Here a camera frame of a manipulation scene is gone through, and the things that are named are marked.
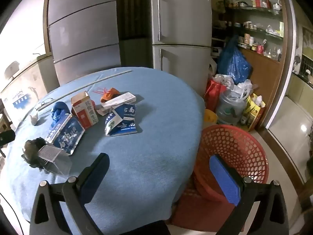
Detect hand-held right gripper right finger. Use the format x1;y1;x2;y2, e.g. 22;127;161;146
210;155;290;235

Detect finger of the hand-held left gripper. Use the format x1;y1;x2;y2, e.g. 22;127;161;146
0;130;16;150

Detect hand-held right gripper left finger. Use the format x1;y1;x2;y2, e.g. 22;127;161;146
29;152;110;235

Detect dark bag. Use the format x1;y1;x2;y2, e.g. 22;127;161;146
21;138;49;172

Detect red plastic basket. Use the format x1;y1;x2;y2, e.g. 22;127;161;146
193;124;269;202

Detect clear plastic box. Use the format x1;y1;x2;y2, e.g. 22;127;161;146
39;145;72;178

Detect blue and silver foil packet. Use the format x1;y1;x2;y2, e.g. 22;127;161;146
45;114;85;156

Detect blue and white packet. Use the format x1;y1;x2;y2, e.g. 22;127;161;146
105;103;138;136

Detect red and white carton box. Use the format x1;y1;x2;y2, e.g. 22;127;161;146
71;91;99;130

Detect long white medicine box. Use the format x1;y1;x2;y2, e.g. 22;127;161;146
96;92;137;116

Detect orange plastic bag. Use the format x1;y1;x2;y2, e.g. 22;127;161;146
93;87;121;103

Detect white chest freezer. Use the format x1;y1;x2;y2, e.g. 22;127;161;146
0;54;60;128

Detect eyeglasses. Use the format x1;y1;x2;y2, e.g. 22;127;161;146
37;98;58;107

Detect blue tablecloth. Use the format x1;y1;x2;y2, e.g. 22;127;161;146
0;67;206;235

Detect clear water jug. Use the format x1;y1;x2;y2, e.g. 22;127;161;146
216;89;247;126

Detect white pot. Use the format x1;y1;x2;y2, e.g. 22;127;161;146
4;61;20;80

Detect yellow paper bag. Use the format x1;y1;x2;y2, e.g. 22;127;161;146
242;93;266;131

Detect red gift bag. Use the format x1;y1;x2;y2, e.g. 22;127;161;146
205;78;227;112

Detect white plastic bag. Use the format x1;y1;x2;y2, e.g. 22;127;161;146
233;80;257;101

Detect long white rod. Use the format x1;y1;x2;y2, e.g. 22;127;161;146
35;70;132;110

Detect clear plastic bag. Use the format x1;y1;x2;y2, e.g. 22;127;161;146
215;73;234;86

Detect white plastic stool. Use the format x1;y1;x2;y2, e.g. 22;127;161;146
209;61;218;79

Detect large blue plastic bag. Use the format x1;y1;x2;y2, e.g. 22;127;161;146
217;35;252;84

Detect wooden shelf cabinet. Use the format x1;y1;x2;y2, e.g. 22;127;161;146
210;0;291;128

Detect green kitchen cabinets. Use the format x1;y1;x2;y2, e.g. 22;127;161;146
289;73;313;103

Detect grey panelled cabinet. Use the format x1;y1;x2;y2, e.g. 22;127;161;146
44;0;123;86

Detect silver two-door refrigerator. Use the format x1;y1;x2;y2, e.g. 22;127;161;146
150;0;213;96

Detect row of shelf bottles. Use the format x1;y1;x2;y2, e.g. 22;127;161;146
228;0;285;61

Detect black cable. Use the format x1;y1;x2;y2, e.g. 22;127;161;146
0;192;23;235

